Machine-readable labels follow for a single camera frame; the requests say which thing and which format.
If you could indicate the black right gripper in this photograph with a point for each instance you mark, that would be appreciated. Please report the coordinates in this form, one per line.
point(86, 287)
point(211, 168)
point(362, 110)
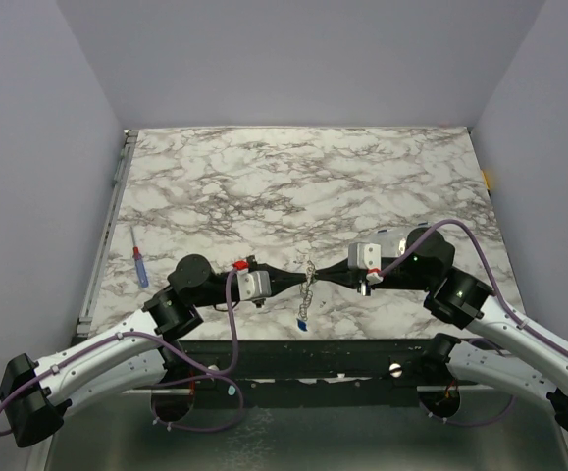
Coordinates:
point(349, 273)

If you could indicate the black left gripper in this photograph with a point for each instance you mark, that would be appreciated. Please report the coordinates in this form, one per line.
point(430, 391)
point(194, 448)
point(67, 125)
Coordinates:
point(281, 280)

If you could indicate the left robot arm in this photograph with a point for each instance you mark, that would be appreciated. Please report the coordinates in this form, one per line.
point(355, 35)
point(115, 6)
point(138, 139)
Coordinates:
point(36, 395)

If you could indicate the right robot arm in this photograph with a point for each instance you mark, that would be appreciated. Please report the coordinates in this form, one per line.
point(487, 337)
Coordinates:
point(536, 366)

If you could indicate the clear plastic parts box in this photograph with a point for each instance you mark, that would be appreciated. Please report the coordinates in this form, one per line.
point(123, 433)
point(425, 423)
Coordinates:
point(395, 241)

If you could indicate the blue red screwdriver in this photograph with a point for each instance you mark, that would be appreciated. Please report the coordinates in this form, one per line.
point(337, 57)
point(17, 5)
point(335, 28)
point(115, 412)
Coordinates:
point(138, 261)

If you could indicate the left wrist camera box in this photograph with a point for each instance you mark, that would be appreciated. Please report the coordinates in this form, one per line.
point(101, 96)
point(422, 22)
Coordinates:
point(253, 285)

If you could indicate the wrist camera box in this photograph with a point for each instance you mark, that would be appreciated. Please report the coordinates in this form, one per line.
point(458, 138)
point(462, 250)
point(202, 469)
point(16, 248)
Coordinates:
point(367, 257)
point(253, 285)

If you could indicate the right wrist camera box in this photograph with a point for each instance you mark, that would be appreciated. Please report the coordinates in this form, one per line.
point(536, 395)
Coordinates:
point(367, 257)

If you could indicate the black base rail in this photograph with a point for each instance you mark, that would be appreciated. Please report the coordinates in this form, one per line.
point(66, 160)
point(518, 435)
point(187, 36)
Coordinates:
point(319, 373)

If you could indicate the aluminium frame rail left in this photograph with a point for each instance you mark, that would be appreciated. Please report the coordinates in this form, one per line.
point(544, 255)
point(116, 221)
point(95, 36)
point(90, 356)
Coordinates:
point(85, 317)

